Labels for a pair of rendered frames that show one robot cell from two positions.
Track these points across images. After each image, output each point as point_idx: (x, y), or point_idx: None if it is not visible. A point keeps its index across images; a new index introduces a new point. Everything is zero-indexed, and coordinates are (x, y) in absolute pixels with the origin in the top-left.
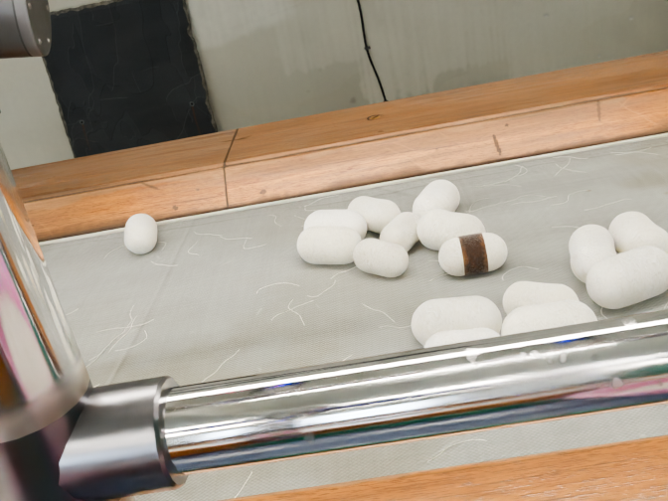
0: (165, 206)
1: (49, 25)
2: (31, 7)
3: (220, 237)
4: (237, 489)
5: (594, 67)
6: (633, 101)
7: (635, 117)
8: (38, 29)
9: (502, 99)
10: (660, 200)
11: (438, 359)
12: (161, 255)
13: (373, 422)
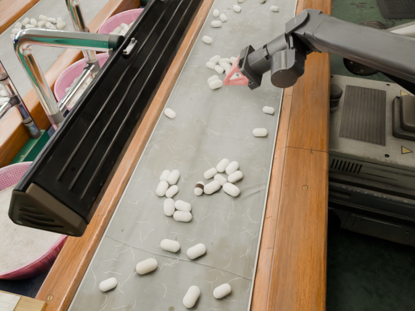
0: (279, 137)
1: (292, 83)
2: (273, 78)
3: (255, 149)
4: (157, 147)
5: (317, 268)
6: (268, 259)
7: (263, 260)
8: (278, 82)
9: (294, 224)
10: (209, 239)
11: None
12: (252, 138)
13: None
